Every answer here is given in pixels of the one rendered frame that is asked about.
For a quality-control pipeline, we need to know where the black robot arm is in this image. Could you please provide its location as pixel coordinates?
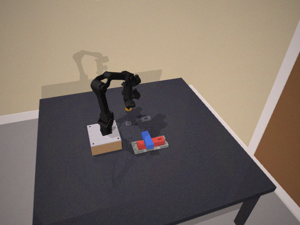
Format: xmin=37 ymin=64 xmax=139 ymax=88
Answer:
xmin=90 ymin=71 xmax=141 ymax=136

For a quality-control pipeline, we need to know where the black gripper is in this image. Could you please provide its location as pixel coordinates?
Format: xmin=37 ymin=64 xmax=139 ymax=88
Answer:
xmin=122 ymin=90 xmax=135 ymax=110

